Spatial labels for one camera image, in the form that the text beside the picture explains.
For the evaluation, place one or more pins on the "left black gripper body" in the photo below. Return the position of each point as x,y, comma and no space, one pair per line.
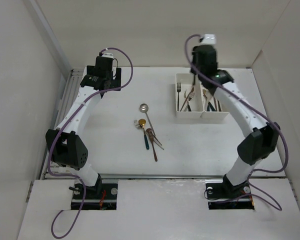
112,82

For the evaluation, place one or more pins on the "silver spoon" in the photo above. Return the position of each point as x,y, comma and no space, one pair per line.
144,108

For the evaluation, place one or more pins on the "gold spoon dark handle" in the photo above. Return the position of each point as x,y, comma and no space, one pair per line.
142,123

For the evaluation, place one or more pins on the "black fork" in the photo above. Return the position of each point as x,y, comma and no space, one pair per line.
178,90

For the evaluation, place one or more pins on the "long copper handle utensil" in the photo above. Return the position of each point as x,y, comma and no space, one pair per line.
153,147

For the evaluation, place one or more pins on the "rose gold fork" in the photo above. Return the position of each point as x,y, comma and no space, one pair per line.
189,91

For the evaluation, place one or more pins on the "gold spoon green handle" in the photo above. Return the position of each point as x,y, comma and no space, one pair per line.
210,107
204,93

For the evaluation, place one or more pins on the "white spoon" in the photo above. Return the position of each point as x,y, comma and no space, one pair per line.
208,95

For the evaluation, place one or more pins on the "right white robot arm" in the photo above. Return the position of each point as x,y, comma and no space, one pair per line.
260,137

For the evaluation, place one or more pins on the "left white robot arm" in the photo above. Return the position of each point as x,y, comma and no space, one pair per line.
65,146

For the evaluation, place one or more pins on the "small copper round spoon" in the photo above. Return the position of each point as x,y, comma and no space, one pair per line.
155,139

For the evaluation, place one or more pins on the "left white container bin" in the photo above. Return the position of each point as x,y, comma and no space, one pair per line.
196,102

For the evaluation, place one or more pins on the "white container bin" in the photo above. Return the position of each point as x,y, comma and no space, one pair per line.
196,102
212,115

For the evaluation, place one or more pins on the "right white container bin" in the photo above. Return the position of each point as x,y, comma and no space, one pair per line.
212,115

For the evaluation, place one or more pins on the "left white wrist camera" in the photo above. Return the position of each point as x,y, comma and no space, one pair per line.
106,54

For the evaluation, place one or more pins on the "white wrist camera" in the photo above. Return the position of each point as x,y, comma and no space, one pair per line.
106,54
207,39

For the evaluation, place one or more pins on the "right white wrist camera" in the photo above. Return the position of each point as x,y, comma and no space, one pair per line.
207,39

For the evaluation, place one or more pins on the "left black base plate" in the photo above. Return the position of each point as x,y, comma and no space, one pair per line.
104,200

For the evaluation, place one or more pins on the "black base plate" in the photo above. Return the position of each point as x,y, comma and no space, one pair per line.
104,200
221,199

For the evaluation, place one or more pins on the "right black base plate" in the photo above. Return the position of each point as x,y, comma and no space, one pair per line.
221,199

